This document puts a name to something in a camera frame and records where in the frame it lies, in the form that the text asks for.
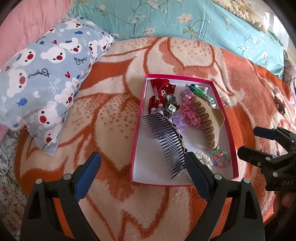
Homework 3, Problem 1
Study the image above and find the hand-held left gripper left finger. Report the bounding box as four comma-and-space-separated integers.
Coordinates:
20, 152, 102, 241

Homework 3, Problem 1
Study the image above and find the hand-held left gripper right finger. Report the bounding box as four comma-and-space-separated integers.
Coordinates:
184, 151, 265, 241

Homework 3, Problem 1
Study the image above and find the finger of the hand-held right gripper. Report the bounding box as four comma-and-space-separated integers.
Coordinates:
238, 145, 290, 167
253, 126, 296, 149

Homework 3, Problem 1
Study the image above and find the white pearl bracelet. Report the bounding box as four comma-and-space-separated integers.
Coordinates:
193, 151, 214, 172

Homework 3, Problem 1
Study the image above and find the silver chain necklace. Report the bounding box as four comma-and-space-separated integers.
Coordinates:
261, 149, 282, 158

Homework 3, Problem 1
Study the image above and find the colourful bead bracelet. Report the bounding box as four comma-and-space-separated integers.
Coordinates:
209, 149, 232, 169

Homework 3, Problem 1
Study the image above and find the black pearl hair comb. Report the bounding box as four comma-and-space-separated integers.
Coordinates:
141, 111, 197, 180

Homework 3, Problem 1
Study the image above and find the red jewelry box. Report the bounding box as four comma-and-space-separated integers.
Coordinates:
129, 74, 239, 186

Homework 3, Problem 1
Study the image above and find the beige hair claw clip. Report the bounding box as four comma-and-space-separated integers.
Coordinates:
190, 96, 226, 151

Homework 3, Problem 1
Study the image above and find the green braided bracelet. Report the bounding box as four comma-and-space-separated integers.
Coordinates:
186, 84, 214, 104

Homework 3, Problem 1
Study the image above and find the person's right hand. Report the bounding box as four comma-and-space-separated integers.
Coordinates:
276, 192, 296, 208

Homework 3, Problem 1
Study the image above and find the red black hair clip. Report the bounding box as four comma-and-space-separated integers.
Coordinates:
274, 95, 288, 115

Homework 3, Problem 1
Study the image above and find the purple scrunchie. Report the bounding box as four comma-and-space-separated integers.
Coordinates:
171, 113, 186, 131

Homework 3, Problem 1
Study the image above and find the orange cream flower blanket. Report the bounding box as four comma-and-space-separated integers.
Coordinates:
14, 36, 296, 241

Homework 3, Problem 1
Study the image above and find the pink scrunchie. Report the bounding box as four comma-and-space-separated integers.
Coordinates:
180, 97, 204, 128

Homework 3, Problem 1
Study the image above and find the floral bedsheet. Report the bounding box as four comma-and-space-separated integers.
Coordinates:
0, 129, 31, 235

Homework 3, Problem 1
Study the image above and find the red velvet bow hair clip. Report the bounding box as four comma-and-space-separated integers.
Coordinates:
148, 78, 177, 112

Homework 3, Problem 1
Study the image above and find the blue bear print pillow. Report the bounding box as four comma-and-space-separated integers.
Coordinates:
0, 16, 116, 156

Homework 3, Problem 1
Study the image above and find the cream fuzzy cushion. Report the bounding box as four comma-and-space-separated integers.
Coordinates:
211, 0, 271, 31

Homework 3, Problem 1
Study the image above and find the teal floral pillow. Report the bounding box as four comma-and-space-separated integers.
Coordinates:
69, 0, 287, 80

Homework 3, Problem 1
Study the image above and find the pink quilt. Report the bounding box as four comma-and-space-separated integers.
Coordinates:
0, 0, 75, 73

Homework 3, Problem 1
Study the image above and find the pastel bead bracelet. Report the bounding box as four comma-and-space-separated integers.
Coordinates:
217, 91, 232, 108

